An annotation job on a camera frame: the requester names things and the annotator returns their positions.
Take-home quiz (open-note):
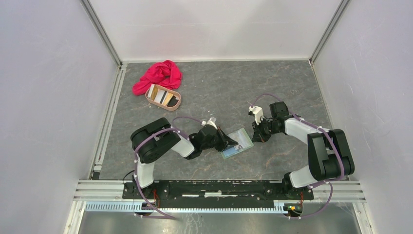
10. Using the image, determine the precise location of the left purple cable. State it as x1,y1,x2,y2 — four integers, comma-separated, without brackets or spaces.
132,116,207,220

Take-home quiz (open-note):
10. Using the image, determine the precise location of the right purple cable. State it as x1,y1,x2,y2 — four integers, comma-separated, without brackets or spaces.
251,94,345,220

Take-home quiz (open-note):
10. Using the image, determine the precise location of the pink oval card tray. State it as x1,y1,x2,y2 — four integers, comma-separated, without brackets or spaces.
145,84,182,111

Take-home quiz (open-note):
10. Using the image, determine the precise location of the purple cable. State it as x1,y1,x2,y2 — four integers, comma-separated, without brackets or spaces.
251,94,345,220
132,116,207,220

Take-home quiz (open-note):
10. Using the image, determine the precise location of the gold card in tray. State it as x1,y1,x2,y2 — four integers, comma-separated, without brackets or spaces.
154,89,174,106

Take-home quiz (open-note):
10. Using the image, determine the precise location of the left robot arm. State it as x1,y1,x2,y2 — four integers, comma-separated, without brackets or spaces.
130,117,238,199

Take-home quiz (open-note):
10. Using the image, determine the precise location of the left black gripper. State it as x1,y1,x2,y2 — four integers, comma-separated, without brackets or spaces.
201,126,238,152

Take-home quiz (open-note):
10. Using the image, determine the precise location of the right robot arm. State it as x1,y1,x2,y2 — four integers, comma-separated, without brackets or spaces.
248,101,355,199

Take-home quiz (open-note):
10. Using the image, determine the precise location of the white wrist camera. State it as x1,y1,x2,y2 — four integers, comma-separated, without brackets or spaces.
248,105,263,125
201,117,218,129

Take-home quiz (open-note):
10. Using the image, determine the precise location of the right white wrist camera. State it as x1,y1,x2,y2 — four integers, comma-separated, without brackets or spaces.
248,105,263,125

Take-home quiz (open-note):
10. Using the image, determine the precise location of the aluminium frame rail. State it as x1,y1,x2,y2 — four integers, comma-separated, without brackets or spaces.
74,180,366,215

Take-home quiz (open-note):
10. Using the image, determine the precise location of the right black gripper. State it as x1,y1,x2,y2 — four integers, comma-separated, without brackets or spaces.
251,117,280,143

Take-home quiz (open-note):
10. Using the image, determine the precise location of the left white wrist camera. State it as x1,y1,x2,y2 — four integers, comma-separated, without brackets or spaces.
201,117,218,129

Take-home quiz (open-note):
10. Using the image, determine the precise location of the stack of upright cards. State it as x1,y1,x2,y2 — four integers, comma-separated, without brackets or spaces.
147,84,158,100

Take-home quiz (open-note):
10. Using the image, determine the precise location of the green card holder wallet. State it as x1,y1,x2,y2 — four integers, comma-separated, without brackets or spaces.
228,128,254,147

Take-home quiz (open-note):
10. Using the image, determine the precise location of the red crumpled cloth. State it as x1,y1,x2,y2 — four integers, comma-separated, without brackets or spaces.
132,60,183,96

